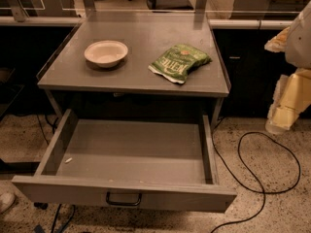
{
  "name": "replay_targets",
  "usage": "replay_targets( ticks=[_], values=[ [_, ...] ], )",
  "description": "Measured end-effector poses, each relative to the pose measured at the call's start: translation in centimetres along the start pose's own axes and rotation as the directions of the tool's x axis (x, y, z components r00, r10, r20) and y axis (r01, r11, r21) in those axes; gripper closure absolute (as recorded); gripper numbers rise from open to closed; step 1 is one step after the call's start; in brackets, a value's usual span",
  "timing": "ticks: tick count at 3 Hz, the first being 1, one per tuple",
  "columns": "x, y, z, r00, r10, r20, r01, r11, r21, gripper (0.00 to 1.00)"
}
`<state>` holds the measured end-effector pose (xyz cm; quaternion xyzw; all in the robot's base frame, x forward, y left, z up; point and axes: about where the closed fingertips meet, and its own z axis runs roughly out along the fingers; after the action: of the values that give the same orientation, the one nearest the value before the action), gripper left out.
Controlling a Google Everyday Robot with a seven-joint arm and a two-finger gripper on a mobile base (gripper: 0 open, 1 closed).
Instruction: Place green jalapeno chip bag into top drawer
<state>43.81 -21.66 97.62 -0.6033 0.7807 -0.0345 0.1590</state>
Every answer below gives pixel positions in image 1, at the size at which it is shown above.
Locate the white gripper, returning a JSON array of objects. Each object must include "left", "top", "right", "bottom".
[{"left": 264, "top": 27, "right": 311, "bottom": 134}]

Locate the green jalapeno chip bag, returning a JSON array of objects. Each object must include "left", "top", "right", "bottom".
[{"left": 148, "top": 44, "right": 212, "bottom": 84}]

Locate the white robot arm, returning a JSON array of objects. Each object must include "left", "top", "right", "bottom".
[{"left": 264, "top": 2, "right": 311, "bottom": 135}]

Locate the open grey top drawer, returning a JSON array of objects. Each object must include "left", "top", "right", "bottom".
[{"left": 12, "top": 111, "right": 236, "bottom": 213}]

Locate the grey cabinet table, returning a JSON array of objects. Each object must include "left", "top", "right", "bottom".
[{"left": 38, "top": 12, "right": 229, "bottom": 125}]

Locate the white paper bowl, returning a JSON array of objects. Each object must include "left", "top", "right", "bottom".
[{"left": 84, "top": 40, "right": 128, "bottom": 68}]

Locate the white shoe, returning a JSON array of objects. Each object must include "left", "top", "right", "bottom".
[{"left": 0, "top": 192, "right": 16, "bottom": 214}]

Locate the black floor cable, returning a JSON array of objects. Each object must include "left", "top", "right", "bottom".
[{"left": 209, "top": 116, "right": 302, "bottom": 233}]

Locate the white horizontal rail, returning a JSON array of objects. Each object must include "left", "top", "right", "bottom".
[{"left": 210, "top": 19, "right": 292, "bottom": 30}]

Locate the black drawer handle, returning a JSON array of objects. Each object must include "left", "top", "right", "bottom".
[{"left": 106, "top": 192, "right": 142, "bottom": 207}]

